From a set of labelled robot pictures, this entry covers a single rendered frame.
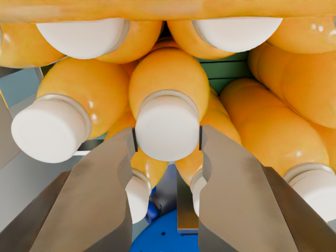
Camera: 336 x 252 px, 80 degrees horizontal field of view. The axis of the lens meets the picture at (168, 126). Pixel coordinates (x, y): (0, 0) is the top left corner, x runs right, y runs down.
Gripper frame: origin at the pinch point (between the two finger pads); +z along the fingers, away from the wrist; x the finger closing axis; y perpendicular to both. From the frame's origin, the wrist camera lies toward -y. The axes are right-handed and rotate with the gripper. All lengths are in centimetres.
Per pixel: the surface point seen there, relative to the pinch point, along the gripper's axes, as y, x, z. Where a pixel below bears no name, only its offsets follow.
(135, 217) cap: 7.4, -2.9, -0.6
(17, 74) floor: 22, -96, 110
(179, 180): 17.5, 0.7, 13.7
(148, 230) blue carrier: 24.7, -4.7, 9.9
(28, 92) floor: 33, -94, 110
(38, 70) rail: -1.2, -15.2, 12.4
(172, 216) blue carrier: 24.7, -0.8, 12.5
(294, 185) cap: 5.5, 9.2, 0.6
